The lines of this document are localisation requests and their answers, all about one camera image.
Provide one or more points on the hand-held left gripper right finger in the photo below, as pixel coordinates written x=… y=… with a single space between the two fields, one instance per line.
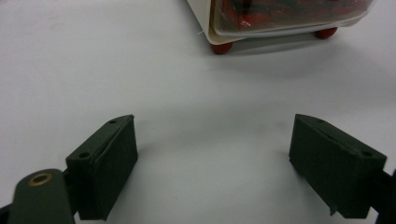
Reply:
x=333 y=168

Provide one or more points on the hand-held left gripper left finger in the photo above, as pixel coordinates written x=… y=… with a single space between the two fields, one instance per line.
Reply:
x=102 y=174

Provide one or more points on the pile of red coffee sachets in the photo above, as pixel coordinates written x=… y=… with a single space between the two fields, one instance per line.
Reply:
x=280 y=14

